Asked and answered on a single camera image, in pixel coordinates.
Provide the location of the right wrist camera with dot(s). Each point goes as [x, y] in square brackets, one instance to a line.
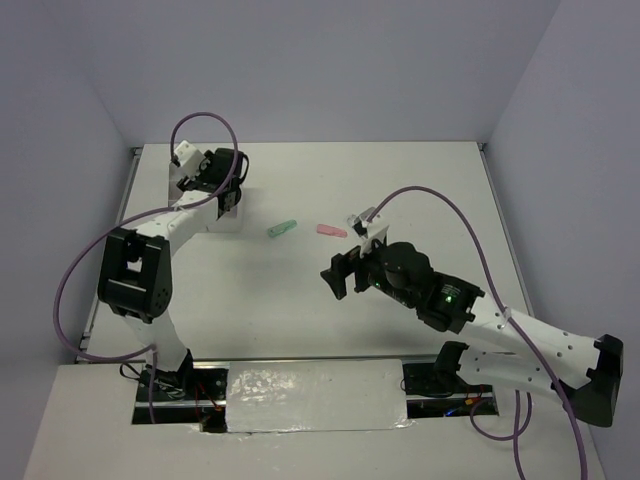
[371, 231]

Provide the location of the right white divided container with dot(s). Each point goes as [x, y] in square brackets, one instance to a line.
[231, 213]

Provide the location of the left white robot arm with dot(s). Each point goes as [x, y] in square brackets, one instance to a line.
[136, 273]

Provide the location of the pink correction tape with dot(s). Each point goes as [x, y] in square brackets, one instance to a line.
[332, 231]

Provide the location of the left white divided container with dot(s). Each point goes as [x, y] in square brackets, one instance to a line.
[174, 193]

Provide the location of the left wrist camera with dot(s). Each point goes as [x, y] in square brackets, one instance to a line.
[188, 159]

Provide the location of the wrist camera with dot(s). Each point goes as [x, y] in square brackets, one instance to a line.
[371, 231]
[188, 159]

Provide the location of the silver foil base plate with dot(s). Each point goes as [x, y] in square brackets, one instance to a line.
[315, 396]

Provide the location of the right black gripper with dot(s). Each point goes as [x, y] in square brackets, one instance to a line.
[344, 264]

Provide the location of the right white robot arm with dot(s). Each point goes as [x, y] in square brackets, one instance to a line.
[511, 349]

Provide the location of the green correction tape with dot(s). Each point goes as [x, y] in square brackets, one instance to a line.
[281, 228]

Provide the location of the white divided container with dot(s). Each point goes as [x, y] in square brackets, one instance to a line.
[174, 193]
[231, 213]

